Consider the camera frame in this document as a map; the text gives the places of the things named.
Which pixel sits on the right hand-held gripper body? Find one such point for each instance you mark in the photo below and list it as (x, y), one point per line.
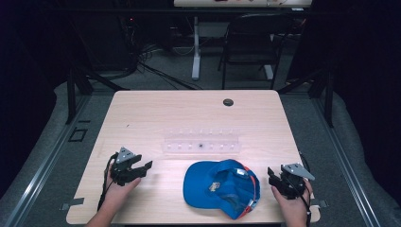
(291, 181)

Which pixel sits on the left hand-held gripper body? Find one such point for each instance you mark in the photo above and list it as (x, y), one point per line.
(121, 168)

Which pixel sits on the person's left hand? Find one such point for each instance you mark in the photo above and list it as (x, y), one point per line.
(119, 193)

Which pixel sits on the person's right hand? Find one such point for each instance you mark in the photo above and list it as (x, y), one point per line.
(291, 206)

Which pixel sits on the clear plastic tray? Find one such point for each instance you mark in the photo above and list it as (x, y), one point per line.
(201, 145)

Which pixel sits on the blue baseball cap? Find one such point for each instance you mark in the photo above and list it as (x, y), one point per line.
(205, 186)

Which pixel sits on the black metal stand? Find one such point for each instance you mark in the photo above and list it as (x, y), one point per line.
(328, 101)
(71, 94)

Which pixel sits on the white desk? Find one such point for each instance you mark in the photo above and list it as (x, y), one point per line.
(196, 63)

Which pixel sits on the dark curtain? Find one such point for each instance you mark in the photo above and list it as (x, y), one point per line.
(369, 78)

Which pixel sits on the black chair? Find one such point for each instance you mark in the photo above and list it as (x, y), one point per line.
(249, 34)

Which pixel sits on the grey table bracket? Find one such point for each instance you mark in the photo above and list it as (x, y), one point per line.
(72, 203)
(322, 203)

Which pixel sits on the aluminium floor rail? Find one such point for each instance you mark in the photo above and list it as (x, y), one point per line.
(346, 164)
(41, 167)

